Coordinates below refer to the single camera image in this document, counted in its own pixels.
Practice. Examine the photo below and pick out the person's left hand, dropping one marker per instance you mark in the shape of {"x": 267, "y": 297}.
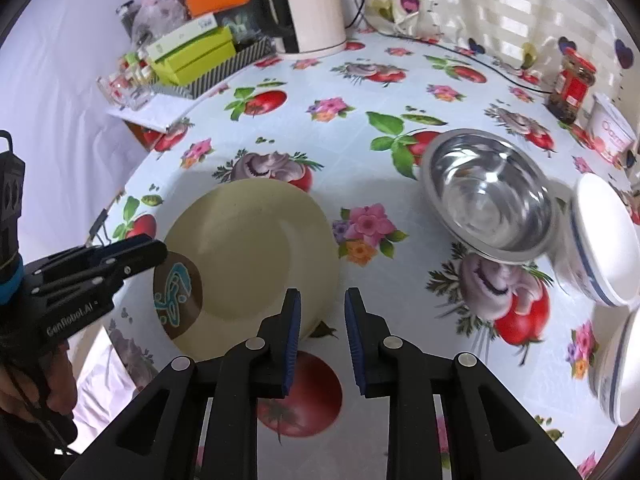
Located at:
{"x": 60, "y": 385}

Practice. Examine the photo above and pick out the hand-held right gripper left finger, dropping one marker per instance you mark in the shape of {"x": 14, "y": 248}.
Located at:
{"x": 292, "y": 340}

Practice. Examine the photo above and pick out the stainless steel bowl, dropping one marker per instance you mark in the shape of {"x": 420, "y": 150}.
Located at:
{"x": 492, "y": 200}

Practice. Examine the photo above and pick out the beige plate with blue emblem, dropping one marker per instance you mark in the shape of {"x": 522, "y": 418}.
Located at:
{"x": 250, "y": 250}

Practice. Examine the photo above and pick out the white electric kettle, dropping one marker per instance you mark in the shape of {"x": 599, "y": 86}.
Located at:
{"x": 312, "y": 5}

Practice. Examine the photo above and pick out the red label sauce jar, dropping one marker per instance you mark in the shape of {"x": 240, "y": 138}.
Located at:
{"x": 572, "y": 85}

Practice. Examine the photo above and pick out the white paper sheet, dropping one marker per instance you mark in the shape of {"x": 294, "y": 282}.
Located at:
{"x": 150, "y": 112}

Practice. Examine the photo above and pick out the white and green box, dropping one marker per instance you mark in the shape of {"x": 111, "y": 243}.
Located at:
{"x": 182, "y": 35}

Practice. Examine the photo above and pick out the clear plastic bag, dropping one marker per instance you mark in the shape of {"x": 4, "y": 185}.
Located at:
{"x": 152, "y": 15}

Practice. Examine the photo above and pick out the heart print curtain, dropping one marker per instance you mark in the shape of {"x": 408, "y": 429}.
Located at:
{"x": 500, "y": 0}

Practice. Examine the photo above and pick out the white kettle base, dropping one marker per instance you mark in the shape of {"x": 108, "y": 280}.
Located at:
{"x": 317, "y": 52}

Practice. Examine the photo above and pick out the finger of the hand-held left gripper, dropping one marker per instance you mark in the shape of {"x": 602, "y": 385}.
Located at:
{"x": 90, "y": 256}
{"x": 145, "y": 260}

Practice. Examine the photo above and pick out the clear glass cup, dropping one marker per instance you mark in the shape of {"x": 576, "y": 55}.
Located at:
{"x": 127, "y": 85}

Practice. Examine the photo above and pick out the dark patterned box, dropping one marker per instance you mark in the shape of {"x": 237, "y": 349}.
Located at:
{"x": 240, "y": 22}

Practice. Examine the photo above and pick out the white bowl with blue stripe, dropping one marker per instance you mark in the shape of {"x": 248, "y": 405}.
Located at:
{"x": 622, "y": 370}
{"x": 607, "y": 240}

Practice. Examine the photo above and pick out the black and white striped tray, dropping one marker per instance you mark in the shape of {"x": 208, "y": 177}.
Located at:
{"x": 217, "y": 69}

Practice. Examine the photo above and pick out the white yogurt cup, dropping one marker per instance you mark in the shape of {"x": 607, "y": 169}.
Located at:
{"x": 612, "y": 130}

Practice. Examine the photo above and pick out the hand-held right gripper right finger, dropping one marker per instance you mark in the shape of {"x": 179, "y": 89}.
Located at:
{"x": 354, "y": 340}

